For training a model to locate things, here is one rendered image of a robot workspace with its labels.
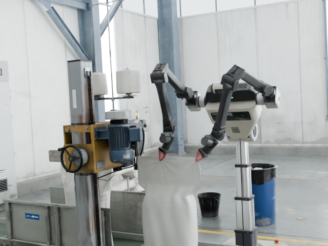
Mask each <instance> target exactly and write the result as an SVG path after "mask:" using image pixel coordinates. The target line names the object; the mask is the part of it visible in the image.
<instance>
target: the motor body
mask: <svg viewBox="0 0 328 246"><path fill-rule="evenodd" d="M130 126H131V124H130V123H122V124H109V125H108V130H109V132H108V134H109V139H108V142H109V148H111V149H110V150H109V157H110V161H111V162H112V163H115V164H122V163H128V162H131V161H132V159H133V149H132V148H131V147H130V144H131V142H130V141H129V140H128V130H129V129H130Z"/></svg>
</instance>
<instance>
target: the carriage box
mask: <svg viewBox="0 0 328 246"><path fill-rule="evenodd" d="M109 124H110V122H95V124H92V125H85V126H71V125H63V136H64V146H67V145H69V144H72V132H90V134H91V143H90V144H72V145H75V146H77V147H78V148H80V149H84V150H85V151H86V152H87V154H88V160H87V163H85V164H83V165H82V167H81V169H80V170H79V171H78V172H83V173H93V174H95V173H98V172H101V171H105V170H109V169H112V168H116V167H119V166H123V163H122V164H115V163H112V162H111V161H110V157H109V150H110V149H111V148H109V142H108V139H106V140H101V141H95V130H94V128H96V127H103V126H106V129H108V125H109ZM66 150H67V151H68V152H69V154H70V155H71V152H72V151H73V150H75V148H73V147H69V148H67V149H66ZM68 158H69V156H68V154H67V153H66V151H65V166H66V167H67V168H68V169H69V165H70V161H69V160H68ZM102 161H105V168H102V169H98V168H97V163H98V162H102ZM78 167H79V166H77V165H74V164H73V163H72V164H71V168H70V170H76V169H77V168H78Z"/></svg>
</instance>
